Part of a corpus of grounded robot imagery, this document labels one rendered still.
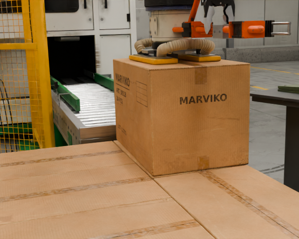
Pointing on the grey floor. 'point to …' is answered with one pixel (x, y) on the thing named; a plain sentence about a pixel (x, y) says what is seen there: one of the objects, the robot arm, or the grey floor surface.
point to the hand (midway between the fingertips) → (219, 30)
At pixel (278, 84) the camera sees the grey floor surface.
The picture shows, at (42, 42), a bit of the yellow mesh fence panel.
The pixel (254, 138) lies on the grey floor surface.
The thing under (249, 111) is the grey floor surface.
